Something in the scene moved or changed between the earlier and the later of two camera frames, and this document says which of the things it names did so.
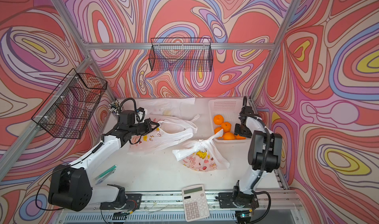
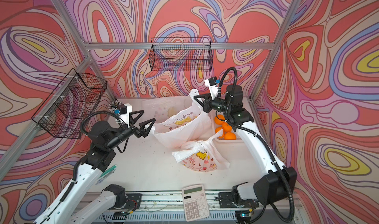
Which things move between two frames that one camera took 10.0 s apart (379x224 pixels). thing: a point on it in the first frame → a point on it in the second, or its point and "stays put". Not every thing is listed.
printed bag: x=144 y=144 → x=192 y=124
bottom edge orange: x=229 y=136 stays put
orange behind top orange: x=218 y=119 stays put
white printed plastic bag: x=201 y=155 stays put
